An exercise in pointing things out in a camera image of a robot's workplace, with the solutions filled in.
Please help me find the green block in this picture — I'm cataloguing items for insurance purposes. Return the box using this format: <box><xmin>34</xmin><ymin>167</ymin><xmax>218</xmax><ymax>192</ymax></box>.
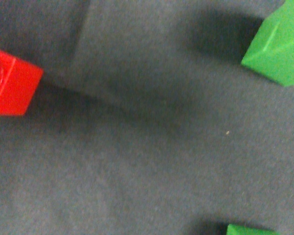
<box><xmin>226</xmin><ymin>224</ymin><xmax>279</xmax><ymax>235</ymax></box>
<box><xmin>241</xmin><ymin>0</ymin><xmax>294</xmax><ymax>87</ymax></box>

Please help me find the green block front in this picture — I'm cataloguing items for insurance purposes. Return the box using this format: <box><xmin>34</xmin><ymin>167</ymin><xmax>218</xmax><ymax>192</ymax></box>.
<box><xmin>241</xmin><ymin>0</ymin><xmax>294</xmax><ymax>87</ymax></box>

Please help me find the red block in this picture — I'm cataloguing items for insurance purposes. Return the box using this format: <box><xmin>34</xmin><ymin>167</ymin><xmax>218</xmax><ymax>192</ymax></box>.
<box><xmin>0</xmin><ymin>50</ymin><xmax>44</xmax><ymax>116</ymax></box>

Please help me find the black tablecloth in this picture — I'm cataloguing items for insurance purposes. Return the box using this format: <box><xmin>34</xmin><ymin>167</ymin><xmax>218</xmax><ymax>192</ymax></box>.
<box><xmin>0</xmin><ymin>0</ymin><xmax>294</xmax><ymax>235</ymax></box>

